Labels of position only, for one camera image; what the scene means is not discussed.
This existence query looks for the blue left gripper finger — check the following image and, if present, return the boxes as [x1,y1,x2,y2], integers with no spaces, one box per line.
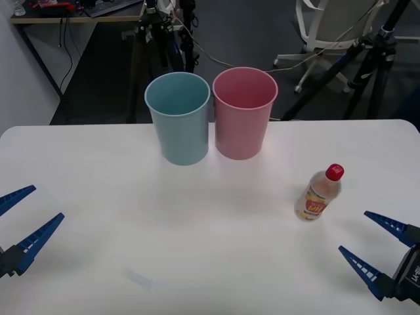
[0,213,66,279]
[0,184,37,217]

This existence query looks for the black keyboard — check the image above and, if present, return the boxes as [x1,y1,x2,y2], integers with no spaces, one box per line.
[83,0,144,18]

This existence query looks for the clear bottle with red cap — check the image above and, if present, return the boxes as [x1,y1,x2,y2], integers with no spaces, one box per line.
[294,163,345,223]

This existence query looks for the black tripod with blue marks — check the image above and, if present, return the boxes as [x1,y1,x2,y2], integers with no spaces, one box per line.
[123,0,201,124]

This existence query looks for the pink plastic bin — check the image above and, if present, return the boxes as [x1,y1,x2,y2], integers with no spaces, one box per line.
[211,66,279,161]

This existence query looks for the beige cable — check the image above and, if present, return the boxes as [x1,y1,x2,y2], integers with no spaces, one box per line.
[170,0,387,72]

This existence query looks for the wooden desk with black frame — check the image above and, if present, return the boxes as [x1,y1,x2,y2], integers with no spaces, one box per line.
[10,0,147,101]

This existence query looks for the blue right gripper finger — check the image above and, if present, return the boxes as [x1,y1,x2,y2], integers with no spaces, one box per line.
[338,245,400,301]
[364,210,420,246]

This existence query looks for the black hanging cable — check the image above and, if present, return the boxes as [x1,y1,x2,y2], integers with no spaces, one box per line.
[58,15,74,96]

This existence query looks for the pale blue plastic bin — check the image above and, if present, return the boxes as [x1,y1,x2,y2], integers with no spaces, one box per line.
[144,72,211,166]

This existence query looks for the white office chair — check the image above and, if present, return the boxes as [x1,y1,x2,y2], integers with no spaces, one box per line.
[273,0,383,95]

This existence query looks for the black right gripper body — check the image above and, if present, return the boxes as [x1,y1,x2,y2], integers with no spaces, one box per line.
[392,243,420,315]

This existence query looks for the large black tripod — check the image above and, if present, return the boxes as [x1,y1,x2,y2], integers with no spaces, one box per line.
[281,0,420,121]

